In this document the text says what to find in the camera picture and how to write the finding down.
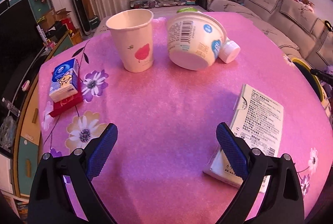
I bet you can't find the red flat box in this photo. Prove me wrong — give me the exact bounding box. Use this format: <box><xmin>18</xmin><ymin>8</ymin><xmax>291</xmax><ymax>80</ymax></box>
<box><xmin>49</xmin><ymin>81</ymin><xmax>83</xmax><ymax>118</ymax></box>

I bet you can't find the large black television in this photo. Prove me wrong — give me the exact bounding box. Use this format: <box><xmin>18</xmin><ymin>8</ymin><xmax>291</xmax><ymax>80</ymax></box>
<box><xmin>0</xmin><ymin>0</ymin><xmax>43</xmax><ymax>100</ymax></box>

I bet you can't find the paper cup with red heart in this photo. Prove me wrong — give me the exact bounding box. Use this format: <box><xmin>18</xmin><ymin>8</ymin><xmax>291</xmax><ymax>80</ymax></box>
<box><xmin>106</xmin><ymin>9</ymin><xmax>154</xmax><ymax>73</ymax></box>

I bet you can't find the blue tissue pack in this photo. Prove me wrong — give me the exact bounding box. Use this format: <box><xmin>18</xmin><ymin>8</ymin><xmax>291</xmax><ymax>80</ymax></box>
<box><xmin>49</xmin><ymin>58</ymin><xmax>79</xmax><ymax>102</ymax></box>

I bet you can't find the white paper package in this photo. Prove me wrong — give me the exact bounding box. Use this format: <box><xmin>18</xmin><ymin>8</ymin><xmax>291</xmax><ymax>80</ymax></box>
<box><xmin>203</xmin><ymin>84</ymin><xmax>284</xmax><ymax>188</ymax></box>

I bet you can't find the pink floral tablecloth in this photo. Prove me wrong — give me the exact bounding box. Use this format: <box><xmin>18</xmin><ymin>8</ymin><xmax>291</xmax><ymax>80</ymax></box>
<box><xmin>38</xmin><ymin>13</ymin><xmax>332</xmax><ymax>223</ymax></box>

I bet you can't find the beige sofa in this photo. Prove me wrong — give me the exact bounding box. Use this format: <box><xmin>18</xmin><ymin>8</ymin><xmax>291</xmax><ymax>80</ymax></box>
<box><xmin>203</xmin><ymin>0</ymin><xmax>332</xmax><ymax>70</ymax></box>

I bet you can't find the yellow rim trash bin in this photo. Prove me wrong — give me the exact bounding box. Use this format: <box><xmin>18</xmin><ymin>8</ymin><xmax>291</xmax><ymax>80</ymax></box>
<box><xmin>291</xmin><ymin>57</ymin><xmax>330</xmax><ymax>113</ymax></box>

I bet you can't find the wooden tv cabinet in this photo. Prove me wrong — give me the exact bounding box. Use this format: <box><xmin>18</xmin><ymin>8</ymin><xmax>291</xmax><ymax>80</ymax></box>
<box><xmin>12</xmin><ymin>31</ymin><xmax>74</xmax><ymax>200</ymax></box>

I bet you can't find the black tower fan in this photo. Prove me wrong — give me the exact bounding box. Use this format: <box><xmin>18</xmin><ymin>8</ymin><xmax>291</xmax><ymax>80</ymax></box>
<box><xmin>72</xmin><ymin>0</ymin><xmax>91</xmax><ymax>35</ymax></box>

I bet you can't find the white bottle green base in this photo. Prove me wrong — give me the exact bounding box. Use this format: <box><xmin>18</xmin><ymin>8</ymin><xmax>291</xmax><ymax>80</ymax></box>
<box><xmin>176</xmin><ymin>6</ymin><xmax>242</xmax><ymax>64</ymax></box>

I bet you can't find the white yogurt tub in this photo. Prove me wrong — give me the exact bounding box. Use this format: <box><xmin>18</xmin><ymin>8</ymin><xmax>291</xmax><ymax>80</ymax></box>
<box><xmin>166</xmin><ymin>11</ymin><xmax>227</xmax><ymax>72</ymax></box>

